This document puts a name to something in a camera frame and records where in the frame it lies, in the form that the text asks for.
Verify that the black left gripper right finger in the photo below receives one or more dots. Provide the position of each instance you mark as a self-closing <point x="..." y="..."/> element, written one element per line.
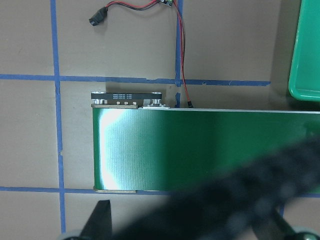
<point x="282" y="229"/>

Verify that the small motor controller board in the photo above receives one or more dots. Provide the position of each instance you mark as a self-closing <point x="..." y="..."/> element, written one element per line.
<point x="167" y="3"/>

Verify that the green conveyor belt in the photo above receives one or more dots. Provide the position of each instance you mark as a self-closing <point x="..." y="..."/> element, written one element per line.
<point x="141" y="144"/>

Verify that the green plastic tray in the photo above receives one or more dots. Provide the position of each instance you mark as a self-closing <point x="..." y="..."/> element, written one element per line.
<point x="304" y="77"/>

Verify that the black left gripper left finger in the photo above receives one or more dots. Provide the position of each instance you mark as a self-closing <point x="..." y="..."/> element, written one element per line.
<point x="99" y="224"/>

